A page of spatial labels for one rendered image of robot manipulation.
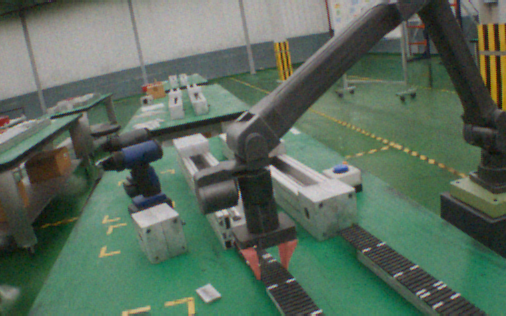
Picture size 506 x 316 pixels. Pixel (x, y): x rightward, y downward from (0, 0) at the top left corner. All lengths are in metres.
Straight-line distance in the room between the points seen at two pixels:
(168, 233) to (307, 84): 0.47
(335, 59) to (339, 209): 0.34
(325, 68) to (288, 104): 0.09
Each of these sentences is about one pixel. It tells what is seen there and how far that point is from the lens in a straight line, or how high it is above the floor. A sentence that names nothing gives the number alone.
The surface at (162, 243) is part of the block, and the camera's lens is 0.92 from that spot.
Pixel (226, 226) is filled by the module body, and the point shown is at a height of 0.83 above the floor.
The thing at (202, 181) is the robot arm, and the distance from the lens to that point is 0.63.
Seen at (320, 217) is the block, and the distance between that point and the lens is 0.85.
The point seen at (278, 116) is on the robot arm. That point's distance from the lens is 0.63.
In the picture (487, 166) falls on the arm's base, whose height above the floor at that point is 0.86.
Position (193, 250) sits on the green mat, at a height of 0.78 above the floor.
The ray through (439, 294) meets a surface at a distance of 0.65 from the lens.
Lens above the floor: 1.21
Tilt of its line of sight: 16 degrees down
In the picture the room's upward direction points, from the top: 10 degrees counter-clockwise
